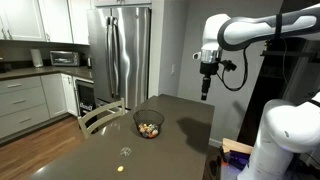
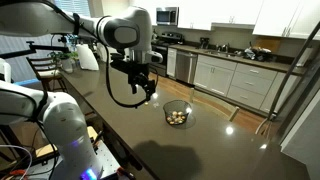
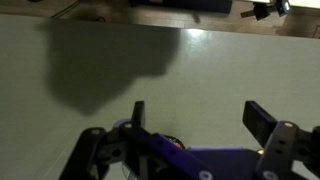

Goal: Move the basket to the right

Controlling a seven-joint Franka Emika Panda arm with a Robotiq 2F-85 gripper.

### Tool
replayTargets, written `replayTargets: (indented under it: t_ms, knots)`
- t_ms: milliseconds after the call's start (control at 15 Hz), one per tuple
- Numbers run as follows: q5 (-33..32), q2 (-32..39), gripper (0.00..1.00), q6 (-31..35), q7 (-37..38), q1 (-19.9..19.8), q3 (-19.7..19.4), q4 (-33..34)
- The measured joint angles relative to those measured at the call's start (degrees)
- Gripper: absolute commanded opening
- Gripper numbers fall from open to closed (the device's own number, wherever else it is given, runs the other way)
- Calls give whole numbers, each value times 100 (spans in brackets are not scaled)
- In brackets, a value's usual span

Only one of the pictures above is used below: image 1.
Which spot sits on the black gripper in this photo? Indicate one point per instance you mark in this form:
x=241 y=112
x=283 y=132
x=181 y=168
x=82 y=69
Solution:
x=208 y=68

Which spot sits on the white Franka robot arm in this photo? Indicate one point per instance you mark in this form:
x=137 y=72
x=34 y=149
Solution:
x=266 y=26

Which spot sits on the wooden board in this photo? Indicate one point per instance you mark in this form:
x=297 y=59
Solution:
x=237 y=145

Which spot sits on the colourful small items pile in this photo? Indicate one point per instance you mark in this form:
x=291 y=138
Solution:
x=148 y=130

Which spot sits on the stainless steel refrigerator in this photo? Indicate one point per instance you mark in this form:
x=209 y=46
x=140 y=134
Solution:
x=126 y=53

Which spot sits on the small clear plastic object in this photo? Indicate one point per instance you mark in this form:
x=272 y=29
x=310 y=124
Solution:
x=126 y=151

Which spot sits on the light wooden dining chair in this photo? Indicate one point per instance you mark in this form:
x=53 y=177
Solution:
x=100 y=117

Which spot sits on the small yellow object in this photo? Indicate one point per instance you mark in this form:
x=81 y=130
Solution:
x=120 y=168

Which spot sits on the white cabinet above refrigerator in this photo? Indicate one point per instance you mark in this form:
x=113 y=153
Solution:
x=120 y=2

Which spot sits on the silver toaster oven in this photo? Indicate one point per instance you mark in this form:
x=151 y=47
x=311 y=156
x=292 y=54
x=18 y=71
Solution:
x=64 y=58

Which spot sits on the dark kitchen countertop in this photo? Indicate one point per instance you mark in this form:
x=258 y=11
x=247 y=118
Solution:
x=46 y=70

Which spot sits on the white upper cabinets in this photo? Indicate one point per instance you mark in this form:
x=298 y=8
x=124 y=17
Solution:
x=56 y=20

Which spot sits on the white paper towel roll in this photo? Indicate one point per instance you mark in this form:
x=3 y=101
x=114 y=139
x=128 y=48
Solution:
x=36 y=58

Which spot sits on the white lower drawer cabinets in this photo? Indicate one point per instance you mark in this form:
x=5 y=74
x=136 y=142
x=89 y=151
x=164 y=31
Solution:
x=26 y=100

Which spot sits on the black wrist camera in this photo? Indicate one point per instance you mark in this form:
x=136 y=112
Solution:
x=229 y=65

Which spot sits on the white light switch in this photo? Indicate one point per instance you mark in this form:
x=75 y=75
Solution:
x=172 y=69

